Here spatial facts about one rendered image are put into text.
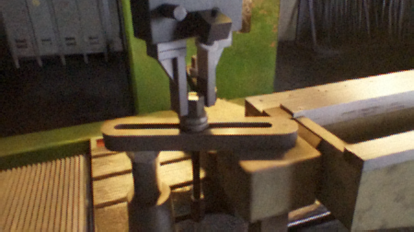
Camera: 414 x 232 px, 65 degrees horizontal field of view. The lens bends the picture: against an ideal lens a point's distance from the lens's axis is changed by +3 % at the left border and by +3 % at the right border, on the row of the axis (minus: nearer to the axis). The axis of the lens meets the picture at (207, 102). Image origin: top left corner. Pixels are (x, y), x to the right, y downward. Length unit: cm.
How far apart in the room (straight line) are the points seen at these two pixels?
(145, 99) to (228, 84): 40
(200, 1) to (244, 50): 115
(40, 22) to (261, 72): 375
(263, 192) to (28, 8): 463
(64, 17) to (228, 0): 446
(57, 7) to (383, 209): 460
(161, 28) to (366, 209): 34
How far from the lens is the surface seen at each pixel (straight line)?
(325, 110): 54
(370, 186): 45
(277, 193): 44
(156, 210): 50
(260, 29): 153
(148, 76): 140
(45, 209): 87
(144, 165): 47
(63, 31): 486
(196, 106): 42
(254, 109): 55
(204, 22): 35
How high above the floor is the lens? 130
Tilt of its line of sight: 24 degrees down
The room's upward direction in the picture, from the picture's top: 1 degrees counter-clockwise
